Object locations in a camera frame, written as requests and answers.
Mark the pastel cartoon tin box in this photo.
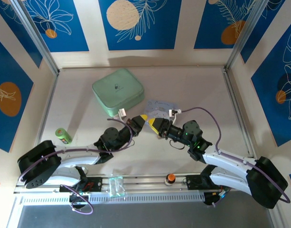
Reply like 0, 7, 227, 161
144, 99, 179, 119

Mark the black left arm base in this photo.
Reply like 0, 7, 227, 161
59, 177, 103, 193

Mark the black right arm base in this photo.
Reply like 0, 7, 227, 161
185, 174, 230, 190

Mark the mint green zip case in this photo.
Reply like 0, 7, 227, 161
92, 68, 145, 117

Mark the green cylindrical can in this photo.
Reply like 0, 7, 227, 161
55, 127, 73, 146

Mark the orange capped small bottle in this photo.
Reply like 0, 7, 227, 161
164, 173, 176, 186

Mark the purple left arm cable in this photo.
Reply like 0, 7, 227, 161
18, 117, 134, 215

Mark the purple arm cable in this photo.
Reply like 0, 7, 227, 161
180, 106, 291, 208
18, 117, 134, 215

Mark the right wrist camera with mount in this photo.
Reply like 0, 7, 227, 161
168, 108, 183, 120

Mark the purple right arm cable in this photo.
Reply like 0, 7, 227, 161
180, 106, 291, 208

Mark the aluminium front frame rail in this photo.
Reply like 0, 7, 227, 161
13, 172, 275, 194

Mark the aluminium side rail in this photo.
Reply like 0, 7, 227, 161
221, 68, 260, 162
28, 71, 60, 176

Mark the slotted grey cable duct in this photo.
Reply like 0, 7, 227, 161
20, 192, 205, 204

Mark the aluminium frame post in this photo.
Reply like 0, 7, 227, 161
11, 0, 60, 76
225, 0, 267, 69

